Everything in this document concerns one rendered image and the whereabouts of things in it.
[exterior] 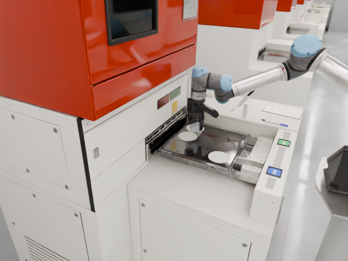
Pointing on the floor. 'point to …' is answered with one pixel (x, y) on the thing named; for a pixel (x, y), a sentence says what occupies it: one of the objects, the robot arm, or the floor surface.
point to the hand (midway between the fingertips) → (199, 133)
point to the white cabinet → (187, 233)
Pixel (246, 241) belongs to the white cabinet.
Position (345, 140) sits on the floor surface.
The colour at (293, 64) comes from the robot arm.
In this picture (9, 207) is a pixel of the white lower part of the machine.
